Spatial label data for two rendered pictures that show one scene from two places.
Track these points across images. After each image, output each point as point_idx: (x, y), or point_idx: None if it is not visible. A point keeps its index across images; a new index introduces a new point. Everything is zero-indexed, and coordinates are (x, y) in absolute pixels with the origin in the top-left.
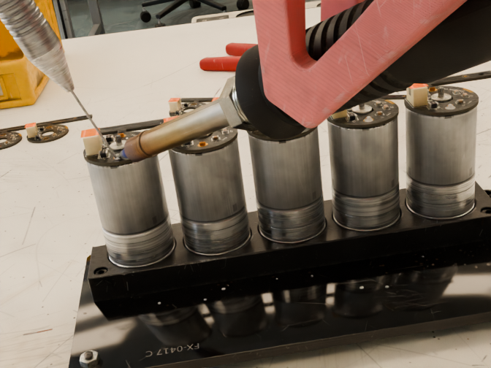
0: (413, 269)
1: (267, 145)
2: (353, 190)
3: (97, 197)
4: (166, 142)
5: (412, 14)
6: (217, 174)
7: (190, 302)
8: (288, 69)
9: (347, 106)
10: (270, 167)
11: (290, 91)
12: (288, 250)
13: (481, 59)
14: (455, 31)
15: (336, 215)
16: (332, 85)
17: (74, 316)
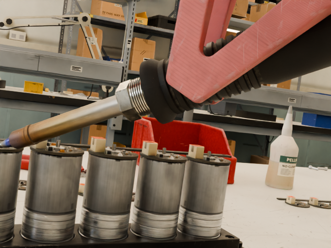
0: None
1: (106, 162)
2: (153, 207)
3: None
4: (53, 128)
5: (306, 9)
6: (68, 175)
7: None
8: (194, 56)
9: (217, 97)
10: (104, 178)
11: (190, 74)
12: (104, 245)
13: (317, 63)
14: (311, 39)
15: (135, 228)
16: (227, 66)
17: None
